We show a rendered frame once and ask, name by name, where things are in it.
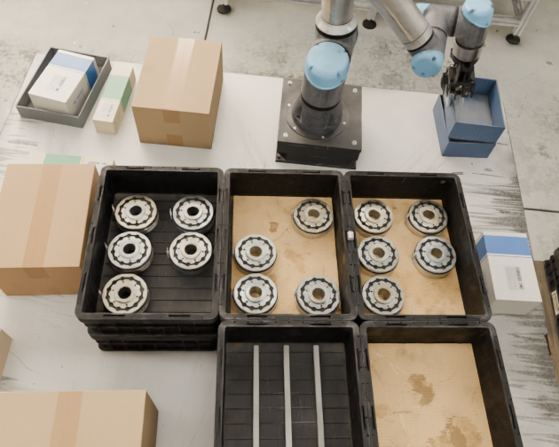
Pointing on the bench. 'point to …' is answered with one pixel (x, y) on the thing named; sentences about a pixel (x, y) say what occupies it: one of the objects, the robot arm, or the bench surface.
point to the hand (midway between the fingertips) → (451, 100)
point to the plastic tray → (58, 113)
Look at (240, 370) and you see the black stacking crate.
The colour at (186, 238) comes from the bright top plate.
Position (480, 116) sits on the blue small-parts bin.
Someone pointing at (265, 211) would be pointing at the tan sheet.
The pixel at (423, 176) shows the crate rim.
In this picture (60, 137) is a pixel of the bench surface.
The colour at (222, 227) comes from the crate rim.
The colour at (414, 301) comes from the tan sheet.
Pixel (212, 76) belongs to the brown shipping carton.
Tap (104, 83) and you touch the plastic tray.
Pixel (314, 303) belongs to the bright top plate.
